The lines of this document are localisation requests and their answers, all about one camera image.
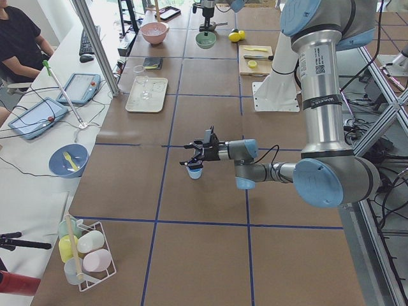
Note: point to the wooden cutting board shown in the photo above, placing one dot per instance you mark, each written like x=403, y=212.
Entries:
x=264, y=67

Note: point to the metal ice scoop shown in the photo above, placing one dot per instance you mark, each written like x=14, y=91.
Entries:
x=220, y=25

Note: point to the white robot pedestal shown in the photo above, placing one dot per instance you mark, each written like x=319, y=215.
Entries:
x=277, y=92

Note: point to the light green bowl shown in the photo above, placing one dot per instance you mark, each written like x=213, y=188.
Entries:
x=205, y=40

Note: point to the pink bowl with ice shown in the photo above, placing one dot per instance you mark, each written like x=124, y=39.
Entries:
x=155, y=32

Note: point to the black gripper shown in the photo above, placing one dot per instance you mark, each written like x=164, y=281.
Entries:
x=211, y=153
x=208, y=13

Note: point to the clear wine glass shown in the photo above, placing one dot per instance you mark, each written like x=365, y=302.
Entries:
x=142, y=79

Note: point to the yellow plastic knife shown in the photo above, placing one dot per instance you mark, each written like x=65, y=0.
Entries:
x=257, y=49

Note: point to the black handled silver knife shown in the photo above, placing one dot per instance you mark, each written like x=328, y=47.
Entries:
x=259, y=57

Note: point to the black computer mouse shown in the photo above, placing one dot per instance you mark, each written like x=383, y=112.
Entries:
x=84, y=58

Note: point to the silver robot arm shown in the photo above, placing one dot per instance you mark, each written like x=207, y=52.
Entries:
x=328, y=174
x=235, y=5

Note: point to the teach pendant tablet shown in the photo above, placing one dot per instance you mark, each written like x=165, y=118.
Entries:
x=82, y=87
x=36, y=120

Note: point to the small blue cup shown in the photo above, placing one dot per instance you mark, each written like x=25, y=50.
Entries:
x=194, y=174

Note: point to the aluminium frame post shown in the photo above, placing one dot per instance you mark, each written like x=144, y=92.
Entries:
x=84, y=15

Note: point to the red fire extinguisher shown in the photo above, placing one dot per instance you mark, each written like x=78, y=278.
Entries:
x=17, y=284

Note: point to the white wire cup rack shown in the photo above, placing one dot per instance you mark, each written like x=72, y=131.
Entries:
x=85, y=253

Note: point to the dark grey folded cloth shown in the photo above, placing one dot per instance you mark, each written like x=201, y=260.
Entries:
x=153, y=63

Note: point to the far teach pendant tablet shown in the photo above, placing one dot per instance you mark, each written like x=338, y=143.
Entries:
x=82, y=87

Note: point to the seated person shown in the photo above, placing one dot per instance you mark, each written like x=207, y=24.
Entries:
x=23, y=48

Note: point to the cream bear tray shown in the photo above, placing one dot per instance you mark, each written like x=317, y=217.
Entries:
x=157, y=86

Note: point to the near teach pendant tablet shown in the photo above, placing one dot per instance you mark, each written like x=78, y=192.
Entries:
x=36, y=120

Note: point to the long metal reacher stick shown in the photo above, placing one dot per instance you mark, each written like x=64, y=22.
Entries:
x=82, y=124

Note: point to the half lemon slice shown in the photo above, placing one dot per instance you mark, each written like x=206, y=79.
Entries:
x=252, y=64

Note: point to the yellow lemon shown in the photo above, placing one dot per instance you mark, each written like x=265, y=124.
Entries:
x=242, y=34
x=234, y=37

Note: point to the yellow plastic fork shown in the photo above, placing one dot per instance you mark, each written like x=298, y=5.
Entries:
x=68, y=157

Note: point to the yellow lemon upper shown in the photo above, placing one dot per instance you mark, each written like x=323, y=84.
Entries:
x=234, y=37

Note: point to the yellow lemon left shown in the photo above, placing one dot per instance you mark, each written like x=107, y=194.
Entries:
x=242, y=34

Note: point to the black keyboard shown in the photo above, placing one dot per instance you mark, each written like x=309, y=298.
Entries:
x=85, y=44

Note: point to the large blue bowl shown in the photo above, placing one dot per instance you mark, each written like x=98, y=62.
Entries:
x=60, y=167

